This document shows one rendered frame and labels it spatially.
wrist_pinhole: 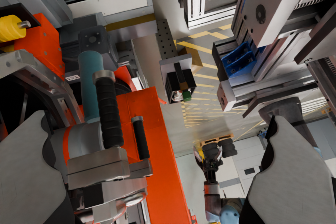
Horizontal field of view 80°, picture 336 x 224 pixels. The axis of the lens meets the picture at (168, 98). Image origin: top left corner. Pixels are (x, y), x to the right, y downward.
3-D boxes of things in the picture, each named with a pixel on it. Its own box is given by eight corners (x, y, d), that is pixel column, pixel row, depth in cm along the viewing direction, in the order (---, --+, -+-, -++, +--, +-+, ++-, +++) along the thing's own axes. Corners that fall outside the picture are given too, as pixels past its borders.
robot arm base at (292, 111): (306, 93, 72) (320, 119, 69) (288, 105, 86) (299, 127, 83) (265, 104, 73) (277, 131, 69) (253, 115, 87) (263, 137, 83)
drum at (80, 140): (9, 133, 48) (7, 196, 43) (96, 110, 49) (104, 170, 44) (46, 141, 62) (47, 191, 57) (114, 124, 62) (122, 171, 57)
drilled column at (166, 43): (152, 22, 137) (167, 76, 122) (166, 19, 137) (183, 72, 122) (154, 32, 146) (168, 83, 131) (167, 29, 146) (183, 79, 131)
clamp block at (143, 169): (121, 166, 65) (124, 183, 63) (148, 159, 65) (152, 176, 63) (125, 166, 70) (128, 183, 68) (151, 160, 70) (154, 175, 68)
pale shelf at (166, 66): (158, 60, 103) (160, 66, 102) (190, 52, 104) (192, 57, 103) (164, 92, 144) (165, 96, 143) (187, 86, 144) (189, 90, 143)
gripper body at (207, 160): (218, 157, 100) (221, 183, 94) (215, 161, 108) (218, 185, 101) (202, 157, 101) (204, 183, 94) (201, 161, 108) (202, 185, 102)
